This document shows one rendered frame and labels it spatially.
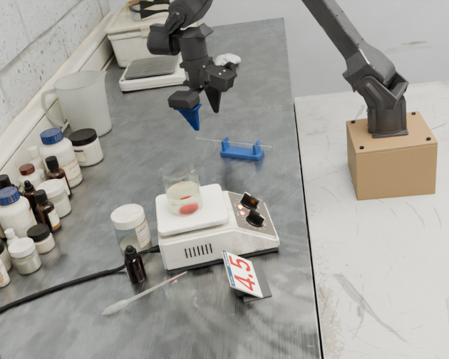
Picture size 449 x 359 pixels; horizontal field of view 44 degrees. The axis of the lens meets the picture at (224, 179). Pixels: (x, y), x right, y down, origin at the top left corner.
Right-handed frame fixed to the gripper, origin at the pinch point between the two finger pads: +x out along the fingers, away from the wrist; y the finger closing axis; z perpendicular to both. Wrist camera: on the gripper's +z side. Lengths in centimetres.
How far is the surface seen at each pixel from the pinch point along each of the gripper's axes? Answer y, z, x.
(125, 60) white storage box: 47, -60, 9
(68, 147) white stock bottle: -20.7, -23.7, 1.7
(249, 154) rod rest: -1.2, 10.5, 10.2
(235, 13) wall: 98, -42, 8
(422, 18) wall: 127, 24, 19
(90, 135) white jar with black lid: -11.0, -26.0, 4.0
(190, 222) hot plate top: -37.2, 17.7, 2.3
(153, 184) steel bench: -16.8, -5.8, 11.1
